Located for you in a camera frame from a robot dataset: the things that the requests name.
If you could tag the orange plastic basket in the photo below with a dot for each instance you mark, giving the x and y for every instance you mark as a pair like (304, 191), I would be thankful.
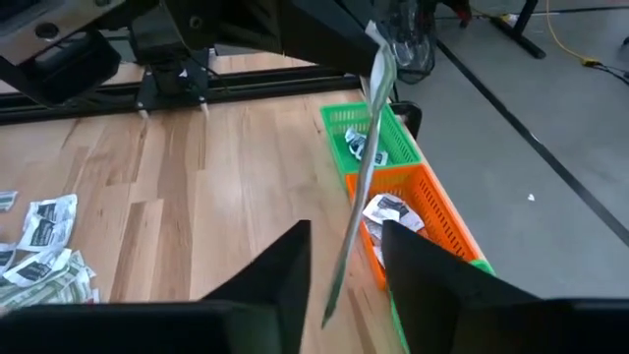
(432, 206)

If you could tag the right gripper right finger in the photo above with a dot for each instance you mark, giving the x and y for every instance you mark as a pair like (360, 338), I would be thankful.
(427, 295)

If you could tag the green plastic basket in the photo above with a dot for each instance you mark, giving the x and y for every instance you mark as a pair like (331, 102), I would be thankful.
(403, 142)
(481, 266)

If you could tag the black table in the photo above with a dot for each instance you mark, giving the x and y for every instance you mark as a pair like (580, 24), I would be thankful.
(521, 29)

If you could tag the white wipe packet dark label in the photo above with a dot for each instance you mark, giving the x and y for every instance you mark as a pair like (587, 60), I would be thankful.
(354, 140)
(373, 236)
(46, 235)
(37, 269)
(51, 209)
(393, 209)
(381, 158)

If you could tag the black floor fan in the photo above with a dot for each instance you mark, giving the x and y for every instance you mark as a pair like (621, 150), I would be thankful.
(413, 49)

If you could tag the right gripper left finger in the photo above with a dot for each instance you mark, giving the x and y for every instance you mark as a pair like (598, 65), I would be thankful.
(275, 295)

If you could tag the pile of packets on table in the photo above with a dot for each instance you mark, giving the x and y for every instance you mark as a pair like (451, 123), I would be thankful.
(59, 292)

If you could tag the person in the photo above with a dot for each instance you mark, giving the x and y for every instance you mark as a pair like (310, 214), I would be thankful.
(459, 7)

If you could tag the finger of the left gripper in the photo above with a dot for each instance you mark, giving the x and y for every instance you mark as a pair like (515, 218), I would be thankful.
(329, 34)

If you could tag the green striped bandage wrapper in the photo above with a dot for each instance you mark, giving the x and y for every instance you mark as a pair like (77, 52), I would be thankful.
(366, 167)
(6, 199)

